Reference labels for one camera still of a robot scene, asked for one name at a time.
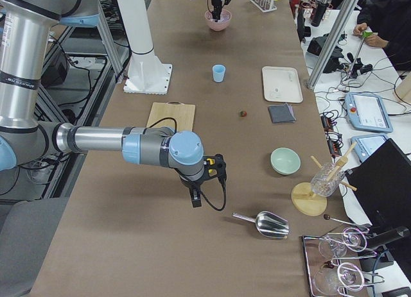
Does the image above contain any cream rabbit serving tray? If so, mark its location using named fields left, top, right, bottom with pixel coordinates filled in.
left=262, top=66, right=303, bottom=103

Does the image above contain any wire glass rack tray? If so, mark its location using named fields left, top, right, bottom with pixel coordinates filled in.
left=301, top=225, right=385, bottom=296

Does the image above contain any glass on wooden stand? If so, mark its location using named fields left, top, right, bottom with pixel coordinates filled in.
left=311, top=163, right=344, bottom=197

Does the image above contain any white wire cup rack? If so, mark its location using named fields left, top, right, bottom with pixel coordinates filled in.
left=249, top=0, right=278, bottom=13

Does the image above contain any grey folded cloth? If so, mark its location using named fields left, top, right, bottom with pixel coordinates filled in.
left=268, top=103, right=296, bottom=124

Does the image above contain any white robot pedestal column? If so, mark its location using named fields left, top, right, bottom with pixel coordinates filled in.
left=117, top=0, right=161, bottom=67

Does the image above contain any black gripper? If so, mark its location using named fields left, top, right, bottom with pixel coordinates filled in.
left=178, top=154, right=227, bottom=208
left=211, top=0, right=231, bottom=21

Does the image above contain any blue teach pendant far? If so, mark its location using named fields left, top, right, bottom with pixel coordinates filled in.
left=345, top=92, right=393, bottom=133

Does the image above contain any mint green bowl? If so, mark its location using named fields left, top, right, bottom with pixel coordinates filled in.
left=270, top=148, right=301, bottom=175

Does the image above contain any aluminium frame post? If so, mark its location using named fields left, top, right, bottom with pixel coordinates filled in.
left=306, top=0, right=358, bottom=90

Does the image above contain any steel ice scoop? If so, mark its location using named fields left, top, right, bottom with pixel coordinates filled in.
left=232, top=211, right=290, bottom=240

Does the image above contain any pink bowl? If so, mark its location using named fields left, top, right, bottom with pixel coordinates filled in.
left=205, top=9, right=232, bottom=31

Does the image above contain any clear ice cubes pile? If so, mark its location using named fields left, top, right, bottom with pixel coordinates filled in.
left=205, top=9, right=231, bottom=23

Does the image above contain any seated person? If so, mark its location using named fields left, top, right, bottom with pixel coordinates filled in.
left=353, top=0, right=410, bottom=71

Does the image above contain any blue teach pendant near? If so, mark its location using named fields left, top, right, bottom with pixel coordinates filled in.
left=350, top=133, right=389, bottom=162

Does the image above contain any black camera cable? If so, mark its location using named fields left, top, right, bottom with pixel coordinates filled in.
left=146, top=117, right=227, bottom=212

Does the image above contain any blue teach pendant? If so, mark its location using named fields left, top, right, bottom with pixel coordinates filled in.
left=345, top=92, right=393, bottom=133
left=350, top=133, right=389, bottom=162

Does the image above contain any wooden cup stand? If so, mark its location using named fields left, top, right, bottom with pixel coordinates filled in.
left=292, top=143, right=357, bottom=216

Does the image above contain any light blue cup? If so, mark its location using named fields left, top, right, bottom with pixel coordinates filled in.
left=212, top=64, right=226, bottom=83

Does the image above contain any wooden cutting board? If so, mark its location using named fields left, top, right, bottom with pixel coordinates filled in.
left=146, top=102, right=196, bottom=132

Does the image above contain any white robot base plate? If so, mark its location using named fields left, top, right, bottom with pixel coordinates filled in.
left=123, top=62, right=173, bottom=95

